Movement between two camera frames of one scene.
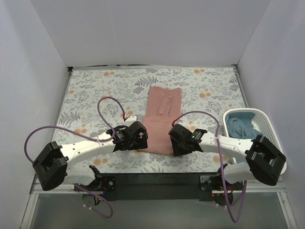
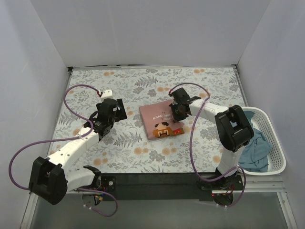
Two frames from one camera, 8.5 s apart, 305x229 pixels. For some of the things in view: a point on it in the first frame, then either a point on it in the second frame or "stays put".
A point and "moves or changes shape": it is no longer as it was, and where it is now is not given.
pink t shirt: [163, 109] moves or changes shape
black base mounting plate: [150, 187] stays put
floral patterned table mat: [96, 100] stays put
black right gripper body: [176, 148] to [178, 111]
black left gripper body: [142, 141] to [120, 109]
